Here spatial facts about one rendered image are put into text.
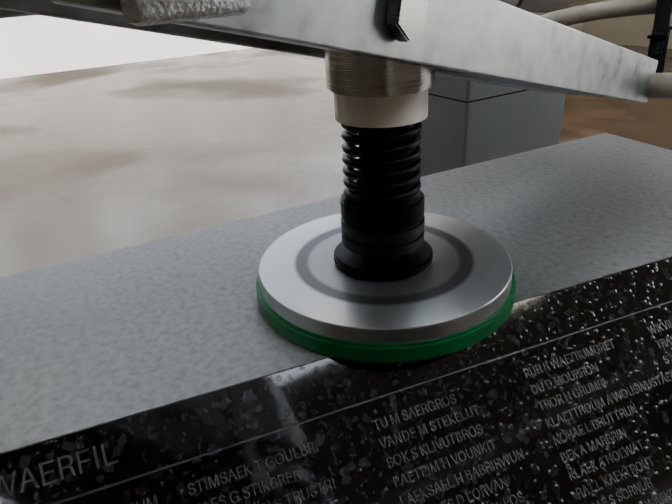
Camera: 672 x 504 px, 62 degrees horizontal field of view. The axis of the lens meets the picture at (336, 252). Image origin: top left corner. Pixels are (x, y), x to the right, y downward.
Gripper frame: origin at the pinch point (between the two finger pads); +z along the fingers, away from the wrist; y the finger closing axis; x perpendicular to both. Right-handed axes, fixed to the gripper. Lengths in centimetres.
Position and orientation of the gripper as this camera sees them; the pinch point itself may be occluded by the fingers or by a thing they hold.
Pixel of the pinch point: (657, 53)
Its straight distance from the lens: 126.7
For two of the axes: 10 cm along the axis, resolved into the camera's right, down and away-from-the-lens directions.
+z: 1.5, 8.3, 5.3
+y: -4.7, 5.3, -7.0
